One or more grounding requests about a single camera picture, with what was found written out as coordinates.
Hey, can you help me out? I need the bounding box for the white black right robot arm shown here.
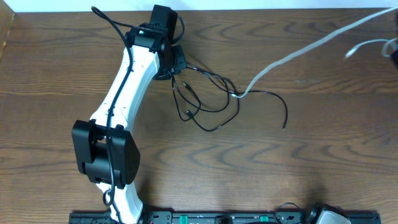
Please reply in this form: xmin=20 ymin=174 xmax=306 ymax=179
xmin=303 ymin=202 xmax=351 ymax=224

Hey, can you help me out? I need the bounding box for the black usb cable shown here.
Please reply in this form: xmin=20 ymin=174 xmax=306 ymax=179
xmin=186 ymin=63 xmax=289 ymax=133
xmin=170 ymin=73 xmax=231 ymax=122

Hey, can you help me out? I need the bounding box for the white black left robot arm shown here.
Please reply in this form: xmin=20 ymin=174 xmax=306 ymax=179
xmin=72 ymin=5 xmax=187 ymax=223

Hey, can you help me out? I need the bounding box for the cardboard box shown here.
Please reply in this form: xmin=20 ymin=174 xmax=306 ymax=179
xmin=0 ymin=0 xmax=15 ymax=57

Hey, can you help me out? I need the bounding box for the white usb cable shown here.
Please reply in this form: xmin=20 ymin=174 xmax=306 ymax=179
xmin=231 ymin=6 xmax=398 ymax=99

